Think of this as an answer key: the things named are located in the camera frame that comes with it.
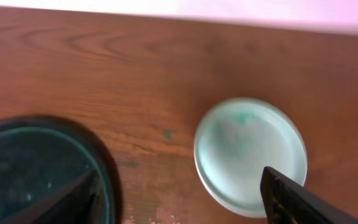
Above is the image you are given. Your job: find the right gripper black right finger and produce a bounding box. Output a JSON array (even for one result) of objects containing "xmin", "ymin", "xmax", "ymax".
[{"xmin": 260, "ymin": 167, "xmax": 358, "ymax": 224}]

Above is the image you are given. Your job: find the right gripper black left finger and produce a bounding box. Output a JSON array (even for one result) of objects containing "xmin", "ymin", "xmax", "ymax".
[{"xmin": 0, "ymin": 169, "xmax": 101, "ymax": 224}]

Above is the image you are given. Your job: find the mint plate front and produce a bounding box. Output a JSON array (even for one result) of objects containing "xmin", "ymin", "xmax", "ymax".
[{"xmin": 194, "ymin": 98, "xmax": 308, "ymax": 218}]

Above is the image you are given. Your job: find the round dark green tray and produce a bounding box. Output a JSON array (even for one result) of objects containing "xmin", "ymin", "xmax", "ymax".
[{"xmin": 0, "ymin": 115, "xmax": 122, "ymax": 223}]

